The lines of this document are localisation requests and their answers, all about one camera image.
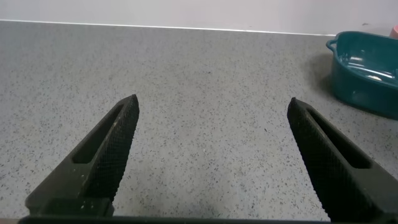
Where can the pink bowl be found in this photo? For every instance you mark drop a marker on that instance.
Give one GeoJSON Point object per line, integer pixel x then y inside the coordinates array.
{"type": "Point", "coordinates": [395, 31]}

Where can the teal plastic tub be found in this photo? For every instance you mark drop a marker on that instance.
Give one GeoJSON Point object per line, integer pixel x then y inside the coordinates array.
{"type": "Point", "coordinates": [360, 84]}

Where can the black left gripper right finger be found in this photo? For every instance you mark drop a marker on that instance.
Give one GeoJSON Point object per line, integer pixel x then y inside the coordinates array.
{"type": "Point", "coordinates": [335, 168]}

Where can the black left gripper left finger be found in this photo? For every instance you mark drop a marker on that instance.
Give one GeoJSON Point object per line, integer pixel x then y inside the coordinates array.
{"type": "Point", "coordinates": [99, 161]}

